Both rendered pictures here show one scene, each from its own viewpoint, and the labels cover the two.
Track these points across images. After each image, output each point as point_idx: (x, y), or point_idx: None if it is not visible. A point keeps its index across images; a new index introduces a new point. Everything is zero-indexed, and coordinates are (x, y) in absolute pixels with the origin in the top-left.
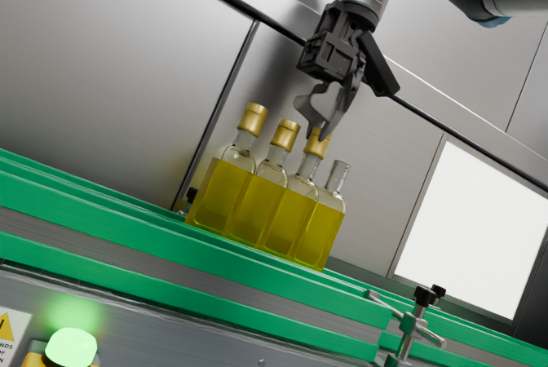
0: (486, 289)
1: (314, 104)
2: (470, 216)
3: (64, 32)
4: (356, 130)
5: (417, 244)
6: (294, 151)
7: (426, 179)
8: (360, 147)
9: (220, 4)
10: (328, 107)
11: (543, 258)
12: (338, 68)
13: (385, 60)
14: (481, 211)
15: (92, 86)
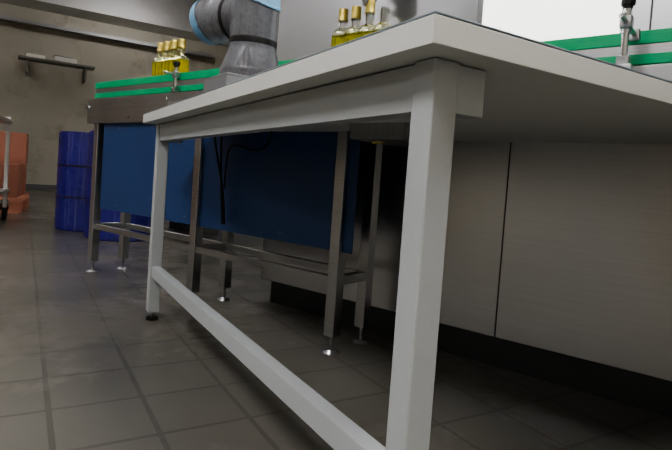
0: (573, 27)
1: None
2: None
3: (310, 32)
4: None
5: (491, 26)
6: (395, 20)
7: None
8: None
9: None
10: None
11: None
12: None
13: None
14: None
15: (322, 45)
